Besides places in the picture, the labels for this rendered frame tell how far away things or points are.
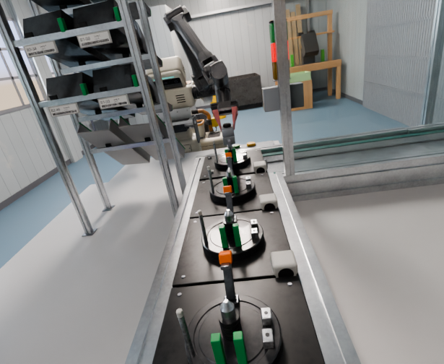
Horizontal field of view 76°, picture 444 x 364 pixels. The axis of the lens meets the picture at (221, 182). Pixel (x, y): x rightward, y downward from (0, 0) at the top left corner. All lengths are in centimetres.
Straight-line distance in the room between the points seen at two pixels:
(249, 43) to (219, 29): 87
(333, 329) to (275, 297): 10
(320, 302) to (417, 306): 22
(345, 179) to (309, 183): 12
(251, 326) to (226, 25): 821
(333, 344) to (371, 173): 66
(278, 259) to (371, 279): 25
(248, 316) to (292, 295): 9
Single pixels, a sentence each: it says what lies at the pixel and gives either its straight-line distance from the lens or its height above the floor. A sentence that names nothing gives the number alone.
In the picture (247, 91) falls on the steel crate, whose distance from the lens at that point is 730.
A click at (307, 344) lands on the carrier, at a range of 47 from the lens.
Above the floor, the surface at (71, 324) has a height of 86.
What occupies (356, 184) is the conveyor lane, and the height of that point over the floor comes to 90.
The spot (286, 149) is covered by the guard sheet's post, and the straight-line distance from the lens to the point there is 92.
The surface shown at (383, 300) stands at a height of 86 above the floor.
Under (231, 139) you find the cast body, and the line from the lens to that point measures 104.
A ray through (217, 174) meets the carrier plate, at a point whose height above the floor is 97.
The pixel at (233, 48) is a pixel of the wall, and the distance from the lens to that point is 844.
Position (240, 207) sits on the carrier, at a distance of 78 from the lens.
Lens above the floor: 135
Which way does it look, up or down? 24 degrees down
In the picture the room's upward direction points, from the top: 10 degrees counter-clockwise
